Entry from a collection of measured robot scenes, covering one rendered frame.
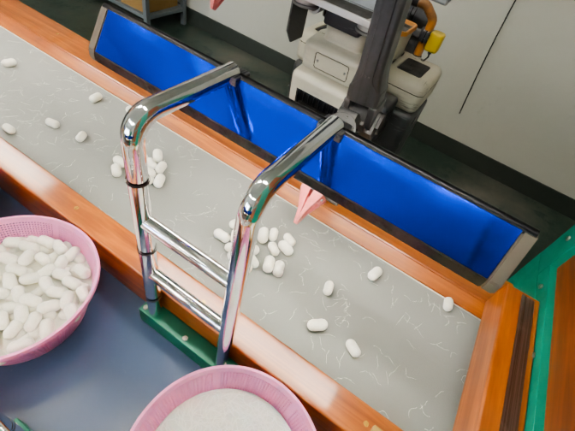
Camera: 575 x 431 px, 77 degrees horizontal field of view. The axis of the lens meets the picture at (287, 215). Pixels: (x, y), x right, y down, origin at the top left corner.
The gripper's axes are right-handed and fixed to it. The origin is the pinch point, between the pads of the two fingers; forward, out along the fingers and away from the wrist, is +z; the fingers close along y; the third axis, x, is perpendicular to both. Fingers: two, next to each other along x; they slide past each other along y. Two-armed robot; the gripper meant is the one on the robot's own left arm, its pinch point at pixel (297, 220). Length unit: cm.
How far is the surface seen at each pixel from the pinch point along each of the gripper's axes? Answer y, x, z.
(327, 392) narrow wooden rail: 20.9, -11.4, 20.1
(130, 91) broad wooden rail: -60, 11, -6
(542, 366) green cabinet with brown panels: 44.8, -7.6, -0.7
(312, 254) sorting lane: 5.4, 5.7, 4.4
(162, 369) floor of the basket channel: -3.4, -11.6, 33.8
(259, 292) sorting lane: 2.1, -3.8, 15.2
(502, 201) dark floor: 65, 180, -81
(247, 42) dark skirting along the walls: -154, 186, -102
